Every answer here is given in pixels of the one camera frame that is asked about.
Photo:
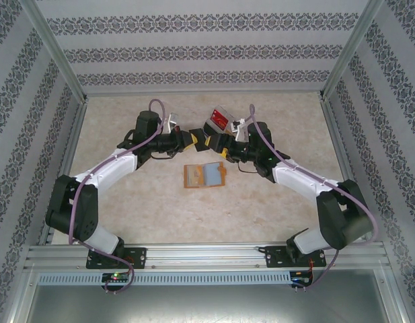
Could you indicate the red credit card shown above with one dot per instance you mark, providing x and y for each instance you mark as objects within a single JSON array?
[{"x": 220, "y": 121}]

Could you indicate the clear plastic box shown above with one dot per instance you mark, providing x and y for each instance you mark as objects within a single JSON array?
[{"x": 222, "y": 119}]

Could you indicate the gold credit card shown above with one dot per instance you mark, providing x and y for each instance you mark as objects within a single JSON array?
[{"x": 194, "y": 173}]

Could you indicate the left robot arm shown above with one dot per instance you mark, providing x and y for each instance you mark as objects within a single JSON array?
[{"x": 109, "y": 168}]

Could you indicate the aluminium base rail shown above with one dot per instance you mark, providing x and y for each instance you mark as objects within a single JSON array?
[{"x": 204, "y": 255}]

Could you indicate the black credit card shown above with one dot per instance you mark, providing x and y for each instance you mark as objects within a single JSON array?
[{"x": 202, "y": 141}]

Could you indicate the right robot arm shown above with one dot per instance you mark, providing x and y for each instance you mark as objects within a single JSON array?
[{"x": 301, "y": 178}]

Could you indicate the grey metal panel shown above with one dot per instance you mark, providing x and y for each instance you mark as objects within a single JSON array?
[{"x": 207, "y": 306}]

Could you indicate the aluminium frame post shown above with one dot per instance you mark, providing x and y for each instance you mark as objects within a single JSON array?
[{"x": 348, "y": 50}]

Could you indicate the aluminium side rail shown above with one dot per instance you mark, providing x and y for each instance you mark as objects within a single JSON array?
[
  {"x": 339, "y": 141},
  {"x": 70, "y": 151}
]

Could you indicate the small circuit board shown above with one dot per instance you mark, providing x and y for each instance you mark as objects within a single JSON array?
[
  {"x": 116, "y": 276},
  {"x": 301, "y": 276}
]

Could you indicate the orange leather card holder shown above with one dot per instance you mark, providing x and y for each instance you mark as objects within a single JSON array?
[{"x": 188, "y": 183}]

